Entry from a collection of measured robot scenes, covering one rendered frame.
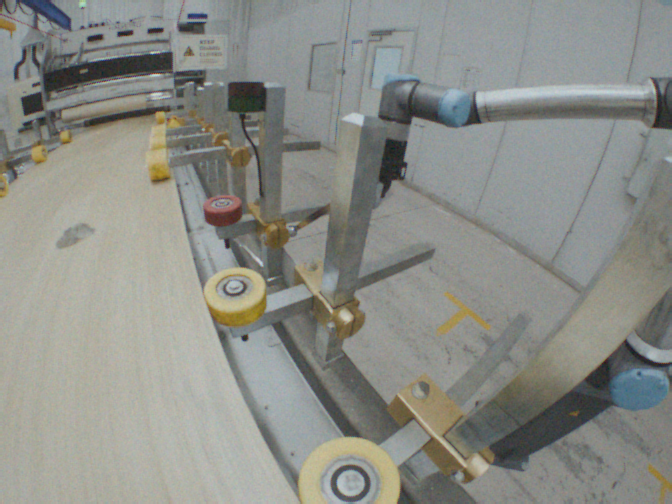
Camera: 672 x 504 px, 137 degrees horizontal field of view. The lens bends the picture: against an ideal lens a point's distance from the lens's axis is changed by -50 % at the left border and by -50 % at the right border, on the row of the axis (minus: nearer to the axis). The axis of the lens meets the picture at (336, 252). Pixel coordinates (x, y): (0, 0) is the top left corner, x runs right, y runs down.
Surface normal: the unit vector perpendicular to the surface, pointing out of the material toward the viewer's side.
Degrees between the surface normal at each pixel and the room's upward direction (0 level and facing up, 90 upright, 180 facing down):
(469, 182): 90
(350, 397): 0
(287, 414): 0
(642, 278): 90
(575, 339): 90
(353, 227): 90
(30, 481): 0
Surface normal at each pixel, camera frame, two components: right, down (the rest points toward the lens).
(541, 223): -0.81, 0.26
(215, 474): 0.11, -0.81
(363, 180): 0.55, 0.53
